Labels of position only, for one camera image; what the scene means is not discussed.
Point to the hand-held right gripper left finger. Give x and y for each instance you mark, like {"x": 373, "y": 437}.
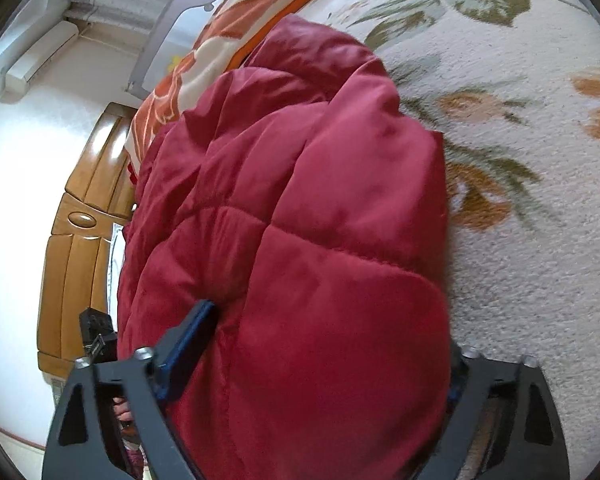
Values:
{"x": 195, "y": 330}

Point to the cream floral bed blanket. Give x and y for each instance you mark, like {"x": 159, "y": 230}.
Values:
{"x": 530, "y": 210}

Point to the person's left hand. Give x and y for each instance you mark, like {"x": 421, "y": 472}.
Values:
{"x": 122, "y": 410}

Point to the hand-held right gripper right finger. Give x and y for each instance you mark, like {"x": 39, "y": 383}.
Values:
{"x": 472, "y": 385}

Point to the grey bed guard rail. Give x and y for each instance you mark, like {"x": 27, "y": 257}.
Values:
{"x": 180, "y": 15}

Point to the white air conditioner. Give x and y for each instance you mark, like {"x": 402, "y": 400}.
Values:
{"x": 40, "y": 57}

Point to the wooden headboard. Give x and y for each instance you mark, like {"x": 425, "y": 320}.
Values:
{"x": 75, "y": 240}

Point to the orange flower patterned blanket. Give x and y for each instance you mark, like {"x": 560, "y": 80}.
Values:
{"x": 220, "y": 40}

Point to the red quilted coat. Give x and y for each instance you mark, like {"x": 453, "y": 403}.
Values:
{"x": 305, "y": 260}

